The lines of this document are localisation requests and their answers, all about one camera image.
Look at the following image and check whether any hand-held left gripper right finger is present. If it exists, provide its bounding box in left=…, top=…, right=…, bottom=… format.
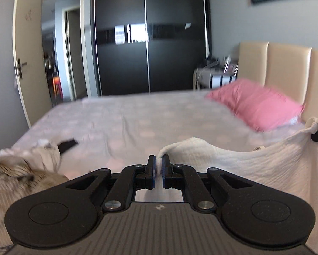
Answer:
left=163, top=155, right=252, bottom=213

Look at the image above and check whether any dark door handle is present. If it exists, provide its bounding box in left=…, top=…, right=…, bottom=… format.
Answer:
left=17, top=58, right=27, bottom=79

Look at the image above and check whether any orange stool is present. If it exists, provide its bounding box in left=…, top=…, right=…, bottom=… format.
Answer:
left=53, top=76, right=62, bottom=99

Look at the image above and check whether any cream door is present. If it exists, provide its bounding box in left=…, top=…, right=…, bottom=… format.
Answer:
left=13, top=0, right=53, bottom=128

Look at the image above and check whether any white nightstand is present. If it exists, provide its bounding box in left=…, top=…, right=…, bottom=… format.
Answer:
left=193, top=68, right=238, bottom=91

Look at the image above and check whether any black sliding wardrobe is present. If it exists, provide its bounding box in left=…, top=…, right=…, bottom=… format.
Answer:
left=91, top=0, right=211, bottom=97

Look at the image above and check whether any cream garment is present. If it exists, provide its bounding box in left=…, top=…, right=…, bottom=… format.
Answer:
left=0, top=137, right=62, bottom=171

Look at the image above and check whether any white muslin garment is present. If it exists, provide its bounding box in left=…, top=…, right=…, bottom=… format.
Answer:
left=135, top=116, right=318, bottom=220

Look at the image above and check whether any beige padded headboard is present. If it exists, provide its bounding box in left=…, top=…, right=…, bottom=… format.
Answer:
left=237, top=41, right=318, bottom=132

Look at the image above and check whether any striped beige garment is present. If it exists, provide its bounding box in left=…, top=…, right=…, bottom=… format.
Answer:
left=0, top=157, right=69, bottom=250

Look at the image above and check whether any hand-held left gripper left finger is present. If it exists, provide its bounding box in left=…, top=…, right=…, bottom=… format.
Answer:
left=66, top=155, right=157, bottom=213

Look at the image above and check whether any pink pillow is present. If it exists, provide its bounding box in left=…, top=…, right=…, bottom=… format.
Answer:
left=205, top=78, right=305, bottom=133

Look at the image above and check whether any small black cloth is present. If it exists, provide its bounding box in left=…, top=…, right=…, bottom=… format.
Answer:
left=57, top=137, right=78, bottom=153

